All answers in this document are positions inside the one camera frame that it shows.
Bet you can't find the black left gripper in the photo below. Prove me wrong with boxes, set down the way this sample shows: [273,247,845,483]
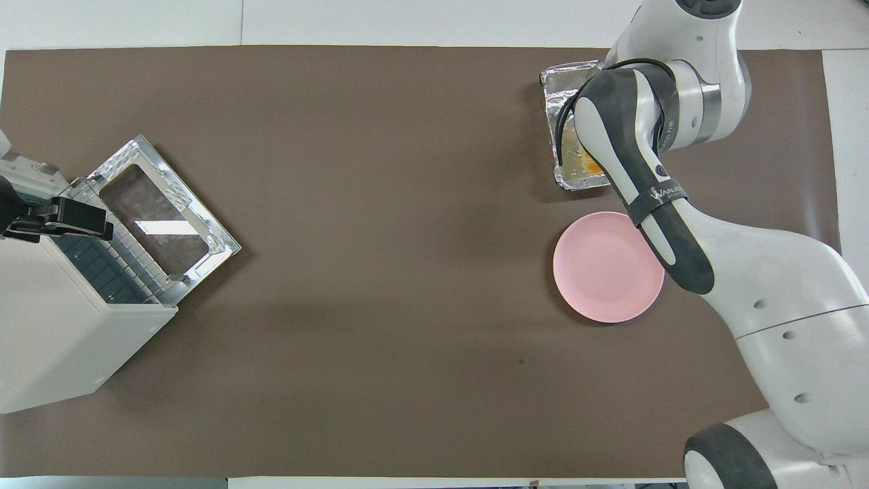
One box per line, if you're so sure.
[0,174,114,243]

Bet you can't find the aluminium foil tray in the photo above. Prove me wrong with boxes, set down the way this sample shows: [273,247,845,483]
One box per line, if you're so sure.
[540,60,613,192]

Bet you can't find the sliced orange bread loaf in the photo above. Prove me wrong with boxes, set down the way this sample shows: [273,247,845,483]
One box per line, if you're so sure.
[562,126,604,175]

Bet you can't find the glass oven door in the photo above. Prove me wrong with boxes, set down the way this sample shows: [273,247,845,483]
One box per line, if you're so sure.
[87,134,242,304]

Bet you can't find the white toaster oven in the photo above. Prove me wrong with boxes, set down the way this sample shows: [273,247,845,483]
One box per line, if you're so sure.
[0,129,179,415]

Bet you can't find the brown paper table mat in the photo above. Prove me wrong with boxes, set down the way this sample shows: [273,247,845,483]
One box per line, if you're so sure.
[0,46,843,478]

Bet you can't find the pink round plate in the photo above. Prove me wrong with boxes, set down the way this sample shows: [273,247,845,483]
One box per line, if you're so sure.
[553,211,665,324]

